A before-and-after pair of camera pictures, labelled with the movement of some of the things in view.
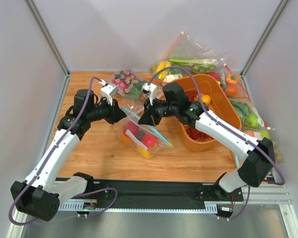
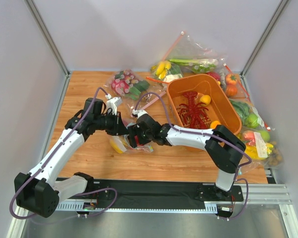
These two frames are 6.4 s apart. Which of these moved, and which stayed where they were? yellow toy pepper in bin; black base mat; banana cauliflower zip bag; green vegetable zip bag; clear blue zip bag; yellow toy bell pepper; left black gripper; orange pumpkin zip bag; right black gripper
Moved: right black gripper; yellow toy bell pepper; clear blue zip bag; left black gripper
Stayed: green vegetable zip bag; yellow toy pepper in bin; black base mat; orange pumpkin zip bag; banana cauliflower zip bag
